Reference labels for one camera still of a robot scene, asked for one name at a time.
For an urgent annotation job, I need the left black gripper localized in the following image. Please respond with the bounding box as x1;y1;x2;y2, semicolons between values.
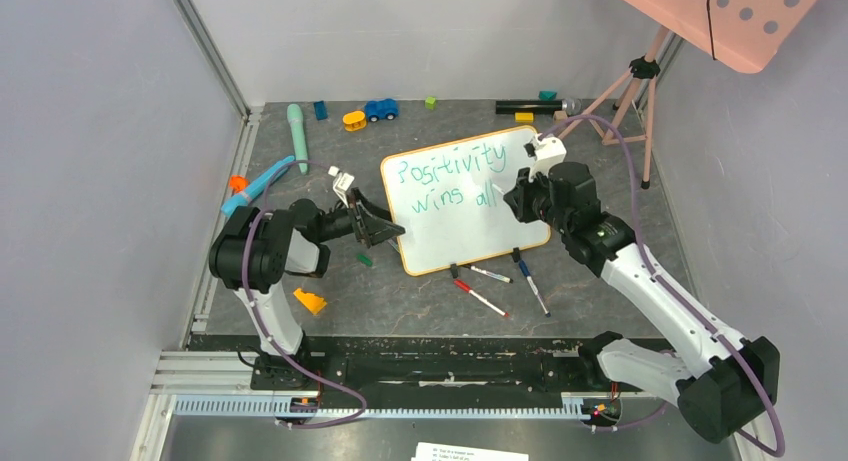
314;187;404;248

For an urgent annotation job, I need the green marker cap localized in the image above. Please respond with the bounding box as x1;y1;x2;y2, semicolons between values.
357;254;373;267

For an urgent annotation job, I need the orange framed whiteboard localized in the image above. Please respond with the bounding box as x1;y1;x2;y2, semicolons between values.
380;126;551;276

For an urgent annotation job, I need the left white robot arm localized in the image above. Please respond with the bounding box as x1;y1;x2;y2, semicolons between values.
208;188;406;389

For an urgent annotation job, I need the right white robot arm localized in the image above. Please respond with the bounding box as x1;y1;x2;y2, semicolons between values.
504;162;786;457

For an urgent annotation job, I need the blue whiteboard marker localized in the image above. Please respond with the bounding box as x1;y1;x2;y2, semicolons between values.
517;260;551;317

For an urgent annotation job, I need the black whiteboard marker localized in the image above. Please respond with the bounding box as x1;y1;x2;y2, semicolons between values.
461;264;514;284

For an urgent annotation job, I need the red whiteboard marker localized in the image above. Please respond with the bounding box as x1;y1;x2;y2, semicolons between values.
453;279;509;318

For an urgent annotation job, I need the yellow block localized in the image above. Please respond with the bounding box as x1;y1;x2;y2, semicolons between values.
514;112;535;124

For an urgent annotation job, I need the orange wedge block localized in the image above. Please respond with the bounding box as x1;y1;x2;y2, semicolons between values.
293;288;327;316

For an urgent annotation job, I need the teal block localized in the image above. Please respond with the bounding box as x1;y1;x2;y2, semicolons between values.
538;90;557;101

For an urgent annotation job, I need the yellow oval toy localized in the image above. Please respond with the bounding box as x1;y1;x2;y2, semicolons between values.
342;110;368;132

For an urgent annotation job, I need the blue toy car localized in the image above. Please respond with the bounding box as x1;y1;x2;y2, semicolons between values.
364;98;399;123

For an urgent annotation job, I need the pink tripod stand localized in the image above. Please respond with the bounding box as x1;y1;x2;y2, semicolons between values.
582;26;670;190

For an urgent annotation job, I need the dark blue block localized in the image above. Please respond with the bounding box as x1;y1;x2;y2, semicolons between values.
313;101;329;121

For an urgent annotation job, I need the mint green toy microphone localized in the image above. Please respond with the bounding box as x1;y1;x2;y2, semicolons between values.
286;103;309;175

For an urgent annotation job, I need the small orange toy piece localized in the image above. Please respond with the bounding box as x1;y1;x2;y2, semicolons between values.
228;175;249;193

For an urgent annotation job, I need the blue toy marker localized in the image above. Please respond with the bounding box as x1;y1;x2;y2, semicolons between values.
220;155;295;217

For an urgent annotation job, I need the white paper sheet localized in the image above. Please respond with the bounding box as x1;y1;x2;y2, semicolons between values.
411;442;529;461

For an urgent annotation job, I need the pink perforated panel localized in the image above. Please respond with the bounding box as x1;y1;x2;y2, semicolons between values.
622;0;818;74

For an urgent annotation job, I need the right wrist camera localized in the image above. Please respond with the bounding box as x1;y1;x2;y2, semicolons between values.
524;136;567;182

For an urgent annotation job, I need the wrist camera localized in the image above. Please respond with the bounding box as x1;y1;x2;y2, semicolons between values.
524;136;567;182
327;165;355;207

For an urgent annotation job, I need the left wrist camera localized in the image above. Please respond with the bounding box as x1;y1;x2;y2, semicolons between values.
327;165;355;207

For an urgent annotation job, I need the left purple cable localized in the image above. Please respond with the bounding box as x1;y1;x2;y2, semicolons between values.
240;159;369;431

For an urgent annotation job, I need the purple cable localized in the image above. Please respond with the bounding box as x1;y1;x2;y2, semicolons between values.
537;114;787;458
240;159;369;431

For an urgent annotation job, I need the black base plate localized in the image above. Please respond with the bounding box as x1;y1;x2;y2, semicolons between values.
241;335;644;410

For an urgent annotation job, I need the grey slotted cable duct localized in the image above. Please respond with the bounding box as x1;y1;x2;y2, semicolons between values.
173;394;595;421

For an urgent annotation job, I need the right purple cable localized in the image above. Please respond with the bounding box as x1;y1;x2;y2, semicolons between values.
537;114;787;458

